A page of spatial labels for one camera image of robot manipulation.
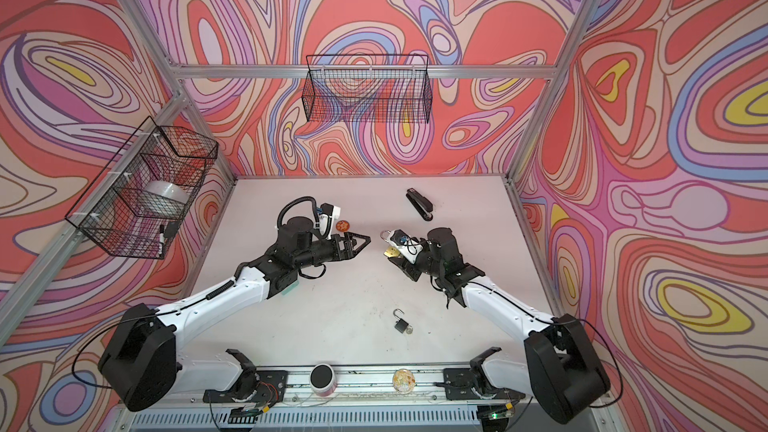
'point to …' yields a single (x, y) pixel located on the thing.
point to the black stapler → (422, 204)
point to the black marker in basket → (161, 239)
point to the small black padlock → (401, 325)
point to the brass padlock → (392, 252)
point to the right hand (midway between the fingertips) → (399, 254)
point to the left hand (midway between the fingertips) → (367, 241)
